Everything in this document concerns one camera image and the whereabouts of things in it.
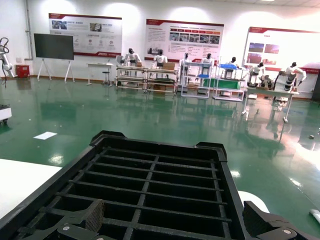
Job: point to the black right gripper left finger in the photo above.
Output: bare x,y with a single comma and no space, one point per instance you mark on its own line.
93,215

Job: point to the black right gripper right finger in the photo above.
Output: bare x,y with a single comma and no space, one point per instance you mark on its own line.
257,220

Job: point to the white industrial robot arm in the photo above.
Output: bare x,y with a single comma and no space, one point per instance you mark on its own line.
6,62

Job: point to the black slotted container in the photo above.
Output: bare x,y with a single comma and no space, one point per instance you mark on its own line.
228,180

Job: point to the white paper sheet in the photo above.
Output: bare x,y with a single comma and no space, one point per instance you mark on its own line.
45,135

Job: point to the long white table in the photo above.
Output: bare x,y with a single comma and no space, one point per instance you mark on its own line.
270,91

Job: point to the green panel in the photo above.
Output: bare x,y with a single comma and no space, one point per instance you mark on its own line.
225,83

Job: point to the black round stool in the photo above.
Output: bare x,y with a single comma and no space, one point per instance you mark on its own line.
106,72

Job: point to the white humanoid robot black head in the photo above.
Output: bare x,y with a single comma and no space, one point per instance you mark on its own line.
233,60
287,80
252,72
131,57
186,61
160,58
207,60

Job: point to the small white desk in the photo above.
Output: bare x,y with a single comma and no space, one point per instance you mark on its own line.
100,64

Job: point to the roller conveyor rack table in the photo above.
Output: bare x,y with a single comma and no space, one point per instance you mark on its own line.
130,67
160,70

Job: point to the blue plastic bin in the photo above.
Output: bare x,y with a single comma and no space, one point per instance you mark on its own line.
227,66

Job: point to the red fire cabinet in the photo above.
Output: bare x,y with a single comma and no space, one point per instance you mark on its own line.
22,70

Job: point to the small cardboard carton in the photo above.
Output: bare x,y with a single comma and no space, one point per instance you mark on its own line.
168,66

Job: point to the black screen on white stand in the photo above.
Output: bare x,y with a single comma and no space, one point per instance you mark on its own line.
53,46

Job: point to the white frame shelving unit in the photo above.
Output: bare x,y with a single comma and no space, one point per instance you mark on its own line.
228,98
195,64

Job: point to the wall poster with red photos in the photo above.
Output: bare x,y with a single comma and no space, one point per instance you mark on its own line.
257,40

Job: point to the grey wall pipe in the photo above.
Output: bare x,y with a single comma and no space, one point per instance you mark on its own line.
29,37

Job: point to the wall poster with round icons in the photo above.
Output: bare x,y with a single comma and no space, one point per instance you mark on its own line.
82,25

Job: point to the wall poster with orange tabs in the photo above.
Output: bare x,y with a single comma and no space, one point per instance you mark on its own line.
160,32

